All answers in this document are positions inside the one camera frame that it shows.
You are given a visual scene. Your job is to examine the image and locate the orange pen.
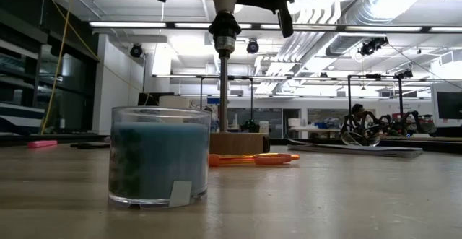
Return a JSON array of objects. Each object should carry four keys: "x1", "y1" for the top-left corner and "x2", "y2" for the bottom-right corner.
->
[{"x1": 208, "y1": 152, "x2": 301, "y2": 168}]

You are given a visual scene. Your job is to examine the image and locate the black ceiling camera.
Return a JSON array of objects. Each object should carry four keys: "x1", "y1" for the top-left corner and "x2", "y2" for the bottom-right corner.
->
[
  {"x1": 245, "y1": 39, "x2": 261, "y2": 56},
  {"x1": 128, "y1": 43, "x2": 144, "y2": 59},
  {"x1": 358, "y1": 35, "x2": 390, "y2": 57}
]

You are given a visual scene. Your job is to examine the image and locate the blue candle in glass jar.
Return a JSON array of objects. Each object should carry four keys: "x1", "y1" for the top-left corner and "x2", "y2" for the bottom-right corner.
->
[{"x1": 107, "y1": 105, "x2": 212, "y2": 209}]

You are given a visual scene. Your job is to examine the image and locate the ceiling light strip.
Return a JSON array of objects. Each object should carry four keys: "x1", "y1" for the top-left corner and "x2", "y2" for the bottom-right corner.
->
[
  {"x1": 344, "y1": 25, "x2": 424, "y2": 33},
  {"x1": 88, "y1": 21, "x2": 167, "y2": 29}
]

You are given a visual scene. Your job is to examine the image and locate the dark storage shelving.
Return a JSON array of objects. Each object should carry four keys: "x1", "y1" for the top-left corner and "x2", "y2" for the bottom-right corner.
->
[{"x1": 0, "y1": 9, "x2": 101, "y2": 136}]

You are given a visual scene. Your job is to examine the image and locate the background black robot arms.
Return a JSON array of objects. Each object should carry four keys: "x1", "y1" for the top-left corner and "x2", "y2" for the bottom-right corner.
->
[{"x1": 341, "y1": 109, "x2": 436, "y2": 139}]

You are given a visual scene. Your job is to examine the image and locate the yellow cable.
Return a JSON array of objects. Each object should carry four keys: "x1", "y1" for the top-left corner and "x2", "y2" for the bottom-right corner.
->
[{"x1": 38, "y1": 0, "x2": 145, "y2": 135}]

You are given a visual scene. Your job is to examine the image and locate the pink highlighter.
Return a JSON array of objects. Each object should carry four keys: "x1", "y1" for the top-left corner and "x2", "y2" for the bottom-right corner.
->
[{"x1": 27, "y1": 139, "x2": 58, "y2": 149}]

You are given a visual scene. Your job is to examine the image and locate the wooden base lamp black socket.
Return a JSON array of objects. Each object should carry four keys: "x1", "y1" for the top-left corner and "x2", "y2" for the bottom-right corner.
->
[{"x1": 207, "y1": 10, "x2": 271, "y2": 156}]

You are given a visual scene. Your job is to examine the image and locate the white framed wall monitor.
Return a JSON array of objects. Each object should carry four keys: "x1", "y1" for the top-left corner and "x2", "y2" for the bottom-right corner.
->
[{"x1": 430, "y1": 82, "x2": 462, "y2": 129}]

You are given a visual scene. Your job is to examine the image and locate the black monitor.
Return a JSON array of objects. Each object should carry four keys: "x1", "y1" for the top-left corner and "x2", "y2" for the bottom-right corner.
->
[{"x1": 137, "y1": 92, "x2": 175, "y2": 107}]

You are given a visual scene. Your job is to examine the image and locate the background black pole frame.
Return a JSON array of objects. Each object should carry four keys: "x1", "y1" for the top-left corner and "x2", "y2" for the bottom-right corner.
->
[{"x1": 346, "y1": 68, "x2": 414, "y2": 136}]

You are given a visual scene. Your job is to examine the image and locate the person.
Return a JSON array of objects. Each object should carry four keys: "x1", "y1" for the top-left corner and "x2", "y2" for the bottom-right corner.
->
[{"x1": 341, "y1": 103, "x2": 366, "y2": 139}]

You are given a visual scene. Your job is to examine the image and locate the silver ventilation duct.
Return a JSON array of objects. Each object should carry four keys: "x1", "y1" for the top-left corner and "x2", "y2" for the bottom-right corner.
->
[{"x1": 277, "y1": 0, "x2": 411, "y2": 58}]

